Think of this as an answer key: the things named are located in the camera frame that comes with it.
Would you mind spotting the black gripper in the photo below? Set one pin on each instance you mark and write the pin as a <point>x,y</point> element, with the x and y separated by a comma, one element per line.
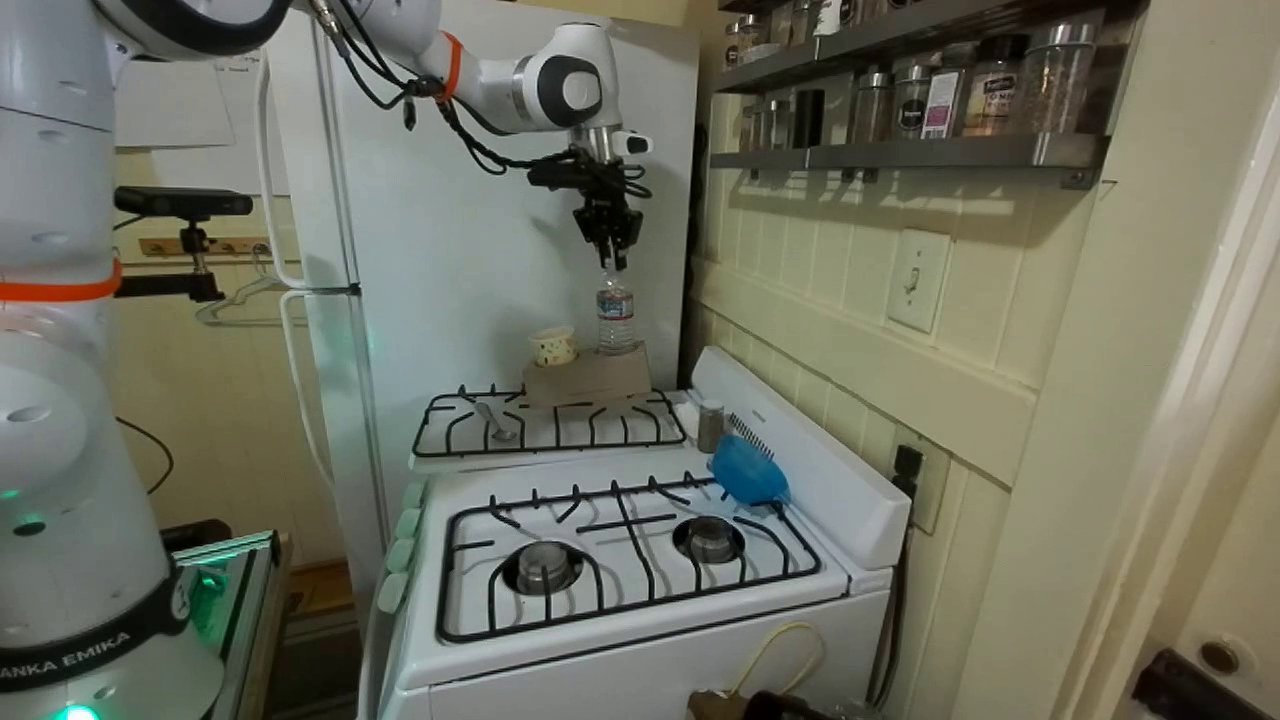
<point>604,170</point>

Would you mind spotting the clear plastic water bottle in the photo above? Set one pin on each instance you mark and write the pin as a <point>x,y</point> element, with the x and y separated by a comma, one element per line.
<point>612,314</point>

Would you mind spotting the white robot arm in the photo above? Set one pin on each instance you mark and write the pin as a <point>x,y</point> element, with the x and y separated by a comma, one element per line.
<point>92,614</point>

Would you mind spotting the brown cardboard box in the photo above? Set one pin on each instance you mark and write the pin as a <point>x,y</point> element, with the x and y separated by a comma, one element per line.
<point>591,376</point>

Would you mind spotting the speckled paper cup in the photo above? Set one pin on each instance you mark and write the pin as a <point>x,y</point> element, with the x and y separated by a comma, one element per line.
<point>553,345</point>

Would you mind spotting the white refrigerator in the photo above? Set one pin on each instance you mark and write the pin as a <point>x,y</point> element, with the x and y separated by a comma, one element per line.
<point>429,273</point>

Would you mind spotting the black right stove grate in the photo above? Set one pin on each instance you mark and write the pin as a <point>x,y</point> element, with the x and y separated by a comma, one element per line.
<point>489,421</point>

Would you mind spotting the black stove grate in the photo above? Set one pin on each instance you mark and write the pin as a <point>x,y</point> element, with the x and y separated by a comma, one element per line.
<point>553,556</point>
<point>489,421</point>

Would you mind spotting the blue plastic scoop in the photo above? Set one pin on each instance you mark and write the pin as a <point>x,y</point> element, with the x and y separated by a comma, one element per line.
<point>747,473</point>

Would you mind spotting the white gas stove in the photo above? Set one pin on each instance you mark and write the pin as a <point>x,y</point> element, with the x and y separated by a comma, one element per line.
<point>812,641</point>

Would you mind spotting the black left stove grate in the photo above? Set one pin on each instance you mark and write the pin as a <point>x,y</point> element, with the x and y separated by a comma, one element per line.
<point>553,556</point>

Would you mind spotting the wall light switch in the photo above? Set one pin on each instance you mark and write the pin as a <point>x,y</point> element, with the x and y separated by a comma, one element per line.
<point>918,276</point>

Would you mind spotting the wall spice shelf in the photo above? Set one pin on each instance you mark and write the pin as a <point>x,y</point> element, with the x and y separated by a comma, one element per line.
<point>939,85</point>

